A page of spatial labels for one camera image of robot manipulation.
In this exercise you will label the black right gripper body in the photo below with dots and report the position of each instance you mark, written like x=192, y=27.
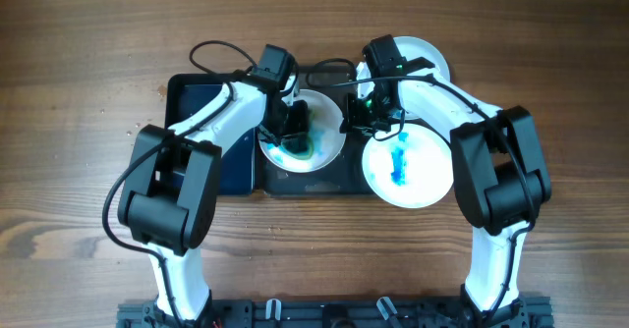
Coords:
x=364, y=120

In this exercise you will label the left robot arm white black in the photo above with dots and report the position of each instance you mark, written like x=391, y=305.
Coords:
x=168, y=192

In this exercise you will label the white plate blue stain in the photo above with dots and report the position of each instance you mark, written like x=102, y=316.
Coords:
x=324, y=141
x=409, y=167

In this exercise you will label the black water tray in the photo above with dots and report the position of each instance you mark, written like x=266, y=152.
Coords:
x=186, y=95

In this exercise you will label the green yellow sponge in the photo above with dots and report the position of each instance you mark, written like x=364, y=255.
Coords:
x=299, y=146

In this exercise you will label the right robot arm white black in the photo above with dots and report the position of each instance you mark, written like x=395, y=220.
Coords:
x=500, y=178

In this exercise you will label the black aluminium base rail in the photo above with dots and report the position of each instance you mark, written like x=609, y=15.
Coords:
x=535, y=312

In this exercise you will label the clean white plate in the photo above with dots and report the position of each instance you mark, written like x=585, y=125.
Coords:
x=411, y=48

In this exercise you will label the dark plate tray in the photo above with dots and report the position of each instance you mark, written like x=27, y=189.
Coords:
x=344, y=175

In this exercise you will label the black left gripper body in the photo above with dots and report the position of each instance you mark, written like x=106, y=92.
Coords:
x=275, y=129

